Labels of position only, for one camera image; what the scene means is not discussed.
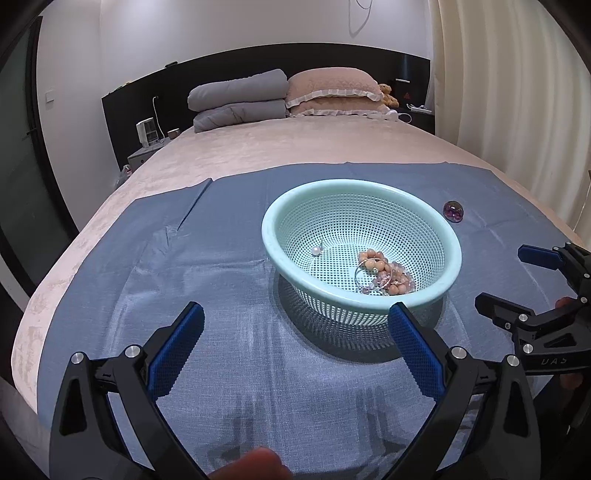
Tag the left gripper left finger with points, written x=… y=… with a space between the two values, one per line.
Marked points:
x=85 y=439

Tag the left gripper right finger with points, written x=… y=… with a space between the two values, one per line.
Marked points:
x=504 y=442

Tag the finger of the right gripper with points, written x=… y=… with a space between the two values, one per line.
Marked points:
x=507 y=315
x=545 y=258

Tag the silver hoop bangle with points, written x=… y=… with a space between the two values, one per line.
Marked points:
x=371 y=276

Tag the right hand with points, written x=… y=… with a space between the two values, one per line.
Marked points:
x=571 y=381

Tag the left hand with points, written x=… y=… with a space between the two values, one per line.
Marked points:
x=259 y=464

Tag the iridescent purple glass stone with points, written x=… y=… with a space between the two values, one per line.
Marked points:
x=453 y=211

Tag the mint green plastic basket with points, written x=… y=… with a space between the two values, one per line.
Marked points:
x=348 y=218

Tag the cream curtain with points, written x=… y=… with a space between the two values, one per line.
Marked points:
x=511 y=89

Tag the black bedside table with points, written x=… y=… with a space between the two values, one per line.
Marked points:
x=422 y=118

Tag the brown teddy bear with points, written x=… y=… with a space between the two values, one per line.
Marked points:
x=388 y=99

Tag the pink frilled pillow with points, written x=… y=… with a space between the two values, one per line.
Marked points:
x=335 y=91

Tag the white bedside appliance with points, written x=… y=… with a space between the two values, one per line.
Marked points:
x=147 y=132

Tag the upper grey folded blanket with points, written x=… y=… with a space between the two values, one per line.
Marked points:
x=266 y=86

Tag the black headboard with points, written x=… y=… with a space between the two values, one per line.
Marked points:
x=173 y=95

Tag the white charger with cable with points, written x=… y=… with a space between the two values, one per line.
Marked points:
x=394 y=115

